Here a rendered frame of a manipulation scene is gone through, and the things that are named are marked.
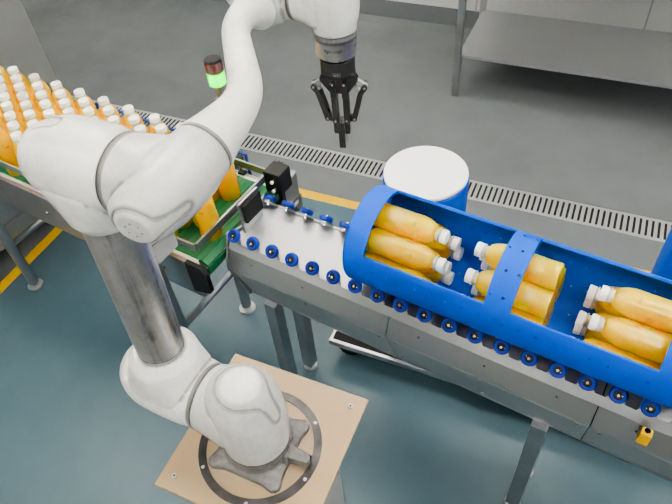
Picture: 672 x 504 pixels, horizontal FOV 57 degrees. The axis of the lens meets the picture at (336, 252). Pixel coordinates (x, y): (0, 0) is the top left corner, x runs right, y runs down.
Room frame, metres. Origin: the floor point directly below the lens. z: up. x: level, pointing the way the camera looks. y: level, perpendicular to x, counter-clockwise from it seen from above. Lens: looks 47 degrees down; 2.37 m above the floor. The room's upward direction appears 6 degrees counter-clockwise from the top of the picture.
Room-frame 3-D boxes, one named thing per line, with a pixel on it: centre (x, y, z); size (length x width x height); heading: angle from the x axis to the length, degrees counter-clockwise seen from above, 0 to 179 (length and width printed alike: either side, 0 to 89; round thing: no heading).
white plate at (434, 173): (1.56, -0.32, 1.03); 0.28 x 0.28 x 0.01
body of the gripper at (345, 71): (1.20, -0.05, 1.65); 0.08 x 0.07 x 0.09; 77
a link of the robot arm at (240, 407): (0.68, 0.23, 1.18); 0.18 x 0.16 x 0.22; 60
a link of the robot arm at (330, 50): (1.20, -0.05, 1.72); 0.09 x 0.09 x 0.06
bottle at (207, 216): (1.51, 0.41, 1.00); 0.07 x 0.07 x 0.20
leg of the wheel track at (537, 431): (0.85, -0.55, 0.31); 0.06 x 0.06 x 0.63; 55
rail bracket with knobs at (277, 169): (1.70, 0.18, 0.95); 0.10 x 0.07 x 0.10; 145
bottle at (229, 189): (1.70, 0.35, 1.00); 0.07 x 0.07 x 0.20
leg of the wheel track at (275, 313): (1.42, 0.25, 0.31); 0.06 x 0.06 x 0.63; 55
